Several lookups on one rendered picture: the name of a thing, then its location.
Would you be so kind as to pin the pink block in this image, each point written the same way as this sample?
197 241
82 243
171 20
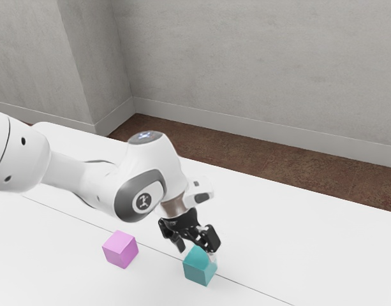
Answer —
120 249

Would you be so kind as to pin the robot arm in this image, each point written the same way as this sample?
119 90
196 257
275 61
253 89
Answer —
86 178

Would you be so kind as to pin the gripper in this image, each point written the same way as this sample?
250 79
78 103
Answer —
184 222

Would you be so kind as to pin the teal block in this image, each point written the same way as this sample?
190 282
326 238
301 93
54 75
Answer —
198 267

